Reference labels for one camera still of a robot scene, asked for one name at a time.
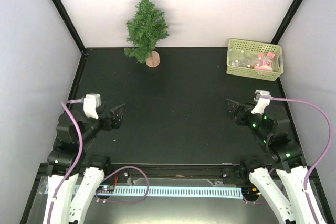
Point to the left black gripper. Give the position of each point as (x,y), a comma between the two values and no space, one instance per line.
(107,125)

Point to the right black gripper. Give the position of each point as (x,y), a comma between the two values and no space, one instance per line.
(244,110)

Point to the green plastic basket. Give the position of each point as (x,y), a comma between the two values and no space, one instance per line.
(242,55)

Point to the small green christmas tree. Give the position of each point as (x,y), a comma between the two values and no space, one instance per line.
(145,29)

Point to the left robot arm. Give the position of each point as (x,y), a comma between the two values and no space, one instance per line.
(74,131)

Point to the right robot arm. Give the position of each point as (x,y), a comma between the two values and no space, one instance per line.
(269,124)

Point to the pink cone ornament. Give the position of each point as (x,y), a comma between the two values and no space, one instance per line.
(263,67)

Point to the pink star ornament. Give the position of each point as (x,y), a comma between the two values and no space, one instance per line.
(266,58)

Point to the small circuit board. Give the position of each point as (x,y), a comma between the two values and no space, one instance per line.
(105,189)

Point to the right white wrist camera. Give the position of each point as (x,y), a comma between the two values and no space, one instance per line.
(262,99)

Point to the black aluminium rail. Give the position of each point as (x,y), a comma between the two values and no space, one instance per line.
(227,173)

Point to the light blue slotted cable duct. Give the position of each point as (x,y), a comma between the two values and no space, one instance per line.
(171,191)

